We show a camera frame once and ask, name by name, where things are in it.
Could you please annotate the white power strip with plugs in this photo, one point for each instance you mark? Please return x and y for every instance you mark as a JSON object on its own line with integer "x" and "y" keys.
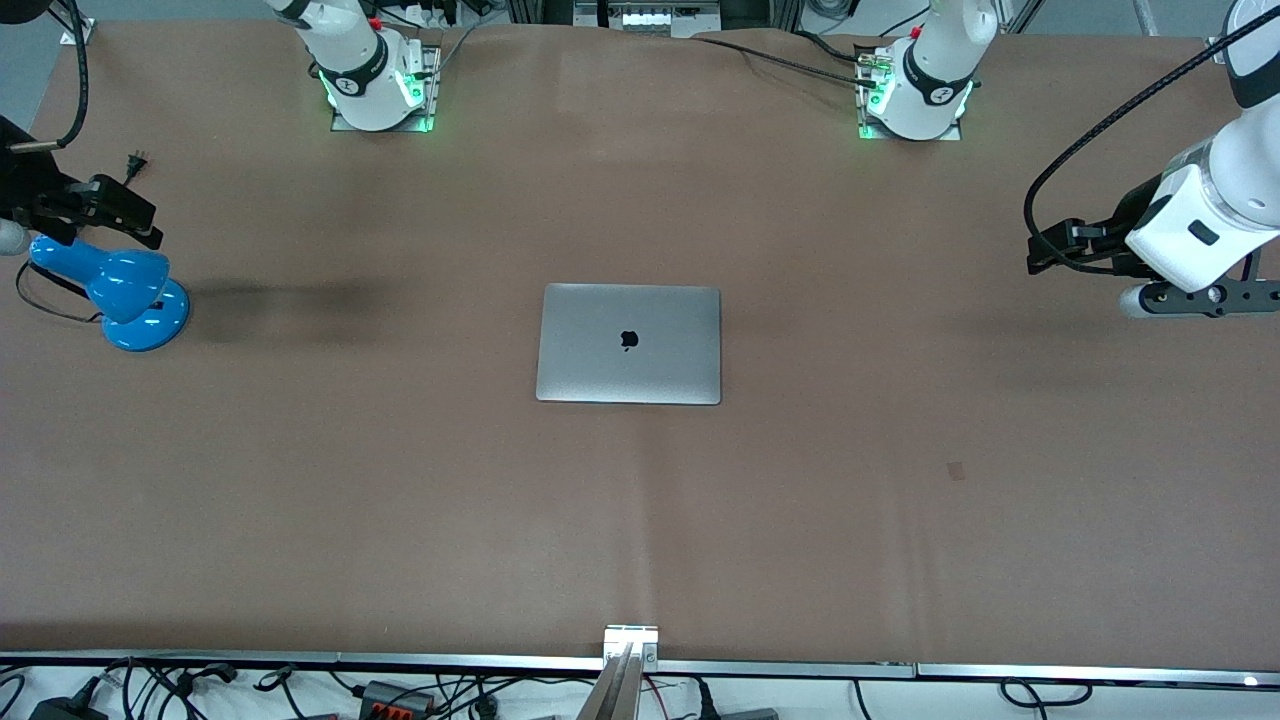
{"x": 432, "y": 14}

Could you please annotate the aluminium camera mount profile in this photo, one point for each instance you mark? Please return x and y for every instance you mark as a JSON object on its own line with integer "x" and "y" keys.
{"x": 620, "y": 690}

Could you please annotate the grey box with orange connectors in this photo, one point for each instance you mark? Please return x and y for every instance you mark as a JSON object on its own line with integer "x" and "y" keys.
{"x": 385, "y": 693}

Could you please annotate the blue desk lamp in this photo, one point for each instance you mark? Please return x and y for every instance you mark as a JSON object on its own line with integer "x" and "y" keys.
{"x": 130, "y": 290}

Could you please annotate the aluminium corner profile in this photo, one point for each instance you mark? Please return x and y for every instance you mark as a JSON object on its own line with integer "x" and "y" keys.
{"x": 85, "y": 25}

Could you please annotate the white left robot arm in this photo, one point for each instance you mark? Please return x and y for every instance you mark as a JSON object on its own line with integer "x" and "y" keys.
{"x": 935, "y": 70}

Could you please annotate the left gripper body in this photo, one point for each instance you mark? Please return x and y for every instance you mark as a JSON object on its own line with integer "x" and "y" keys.
{"x": 1132, "y": 212}

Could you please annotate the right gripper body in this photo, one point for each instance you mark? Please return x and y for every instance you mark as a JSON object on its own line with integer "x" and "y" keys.
{"x": 30, "y": 184}

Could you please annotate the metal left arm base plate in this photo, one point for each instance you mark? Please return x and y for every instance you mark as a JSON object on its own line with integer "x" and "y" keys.
{"x": 867, "y": 128}

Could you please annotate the brown table mat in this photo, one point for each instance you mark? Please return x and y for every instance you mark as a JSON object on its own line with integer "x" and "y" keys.
{"x": 900, "y": 550}

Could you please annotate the aluminium table edge rail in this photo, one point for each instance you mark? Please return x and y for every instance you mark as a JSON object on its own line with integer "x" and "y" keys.
{"x": 1100, "y": 675}

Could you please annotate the black power adapter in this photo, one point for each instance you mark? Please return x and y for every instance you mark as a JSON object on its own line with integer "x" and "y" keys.
{"x": 60, "y": 710}

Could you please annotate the white multi socket device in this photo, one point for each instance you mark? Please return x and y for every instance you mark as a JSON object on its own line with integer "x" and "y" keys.
{"x": 650, "y": 18}

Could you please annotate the silver grey laptop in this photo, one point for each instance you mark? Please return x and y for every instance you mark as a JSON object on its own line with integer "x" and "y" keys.
{"x": 650, "y": 370}

